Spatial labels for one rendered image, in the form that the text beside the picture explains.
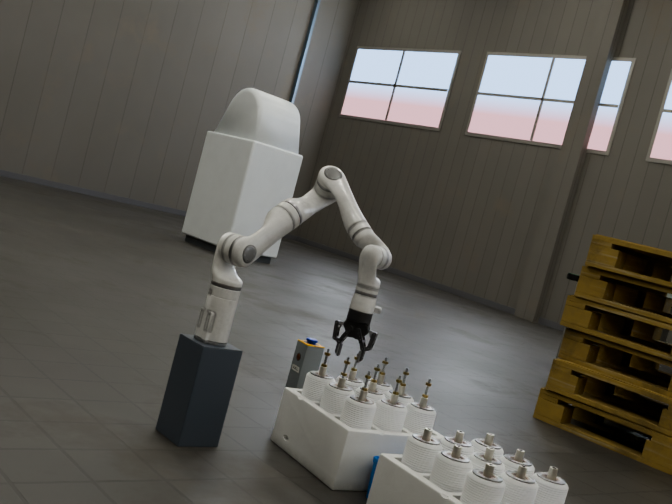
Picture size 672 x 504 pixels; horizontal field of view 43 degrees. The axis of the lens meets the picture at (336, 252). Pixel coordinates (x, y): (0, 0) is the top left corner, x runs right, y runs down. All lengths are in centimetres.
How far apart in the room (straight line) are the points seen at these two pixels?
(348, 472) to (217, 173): 647
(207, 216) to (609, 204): 486
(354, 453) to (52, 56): 1016
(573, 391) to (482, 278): 730
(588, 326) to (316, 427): 214
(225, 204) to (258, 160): 55
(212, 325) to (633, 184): 852
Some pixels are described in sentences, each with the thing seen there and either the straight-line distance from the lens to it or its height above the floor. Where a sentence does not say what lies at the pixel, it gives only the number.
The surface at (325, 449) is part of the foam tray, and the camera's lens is 255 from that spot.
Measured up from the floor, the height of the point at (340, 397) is 23.
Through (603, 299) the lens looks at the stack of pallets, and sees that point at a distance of 438.
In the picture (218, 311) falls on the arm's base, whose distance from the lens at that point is 250.
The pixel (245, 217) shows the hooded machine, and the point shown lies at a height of 42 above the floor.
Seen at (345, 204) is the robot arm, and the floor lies 80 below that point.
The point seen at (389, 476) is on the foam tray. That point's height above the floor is 14.
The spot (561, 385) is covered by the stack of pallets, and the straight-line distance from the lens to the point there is 442.
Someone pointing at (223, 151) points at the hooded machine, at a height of 101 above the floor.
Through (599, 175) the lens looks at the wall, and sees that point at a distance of 1088.
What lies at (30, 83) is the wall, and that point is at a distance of 1209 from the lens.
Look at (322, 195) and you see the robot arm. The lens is 272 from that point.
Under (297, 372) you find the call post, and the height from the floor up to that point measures 21.
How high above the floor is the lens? 79
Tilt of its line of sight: 3 degrees down
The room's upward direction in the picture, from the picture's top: 15 degrees clockwise
